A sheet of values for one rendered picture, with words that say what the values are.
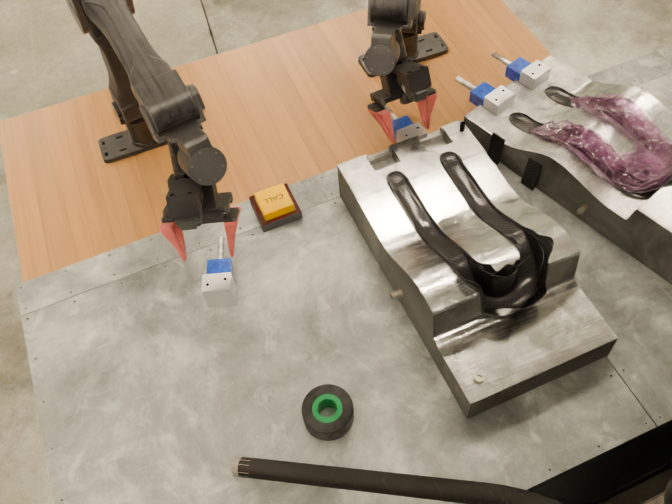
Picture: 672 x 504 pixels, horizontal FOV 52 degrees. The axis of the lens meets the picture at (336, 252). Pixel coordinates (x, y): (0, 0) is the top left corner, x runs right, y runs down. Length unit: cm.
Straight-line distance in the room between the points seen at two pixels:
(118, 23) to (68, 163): 51
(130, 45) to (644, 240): 89
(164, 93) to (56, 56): 221
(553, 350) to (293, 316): 43
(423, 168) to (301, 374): 43
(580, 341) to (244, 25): 231
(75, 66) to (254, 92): 166
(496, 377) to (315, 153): 61
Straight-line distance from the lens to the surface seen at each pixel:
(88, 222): 143
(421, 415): 112
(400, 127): 141
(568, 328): 115
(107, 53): 129
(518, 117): 143
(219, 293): 120
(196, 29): 315
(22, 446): 219
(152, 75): 106
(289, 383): 114
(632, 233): 129
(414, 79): 126
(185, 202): 100
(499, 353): 110
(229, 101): 157
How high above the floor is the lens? 184
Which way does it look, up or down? 55 degrees down
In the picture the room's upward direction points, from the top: 6 degrees counter-clockwise
